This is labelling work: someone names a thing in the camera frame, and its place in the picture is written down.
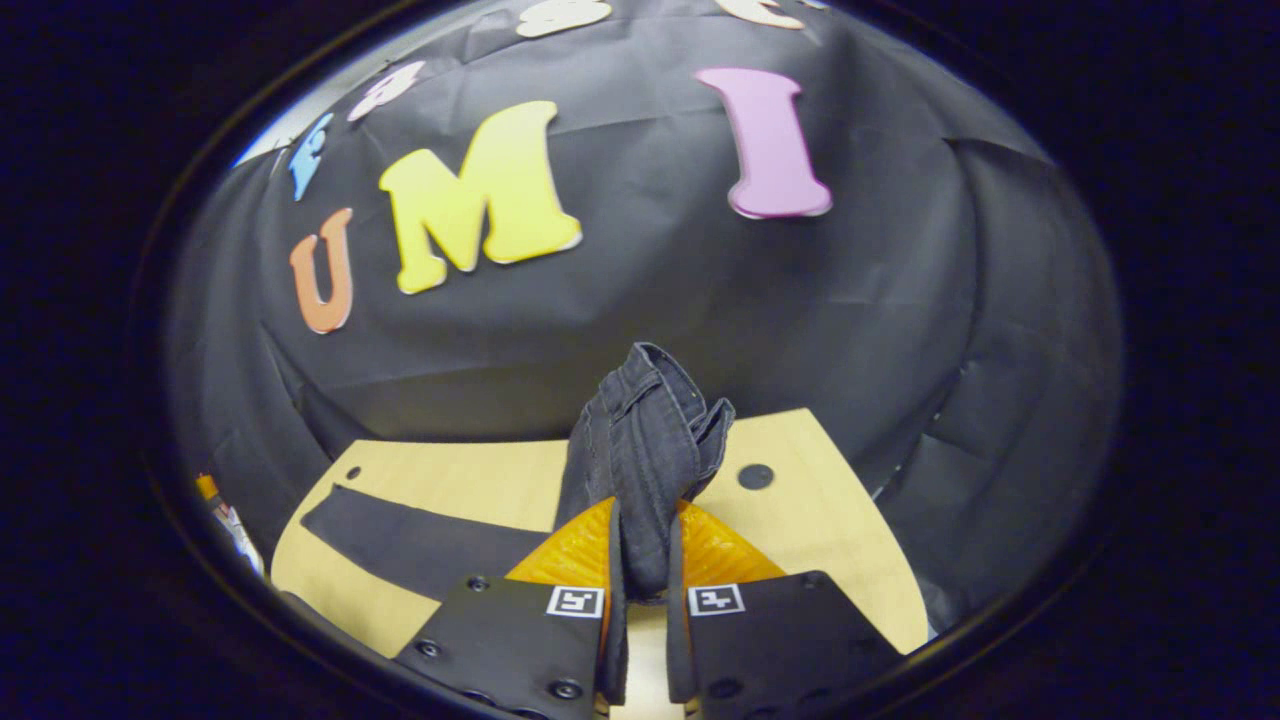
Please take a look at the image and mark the colourful printed board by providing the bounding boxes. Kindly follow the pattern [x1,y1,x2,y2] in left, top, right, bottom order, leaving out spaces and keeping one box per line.
[194,472,267,581]

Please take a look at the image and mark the dark jeans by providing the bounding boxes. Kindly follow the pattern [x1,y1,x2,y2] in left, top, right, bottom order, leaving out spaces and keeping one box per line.
[300,342,737,603]

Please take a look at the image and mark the black backdrop cloth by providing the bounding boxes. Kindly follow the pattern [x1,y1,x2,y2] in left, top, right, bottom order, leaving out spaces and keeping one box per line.
[165,0,1126,641]

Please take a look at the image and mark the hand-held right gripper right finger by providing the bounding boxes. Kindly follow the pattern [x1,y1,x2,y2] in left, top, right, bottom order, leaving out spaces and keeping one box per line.
[663,499,908,720]

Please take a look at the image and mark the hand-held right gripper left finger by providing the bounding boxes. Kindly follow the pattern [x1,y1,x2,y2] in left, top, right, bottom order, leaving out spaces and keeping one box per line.
[393,496,631,720]

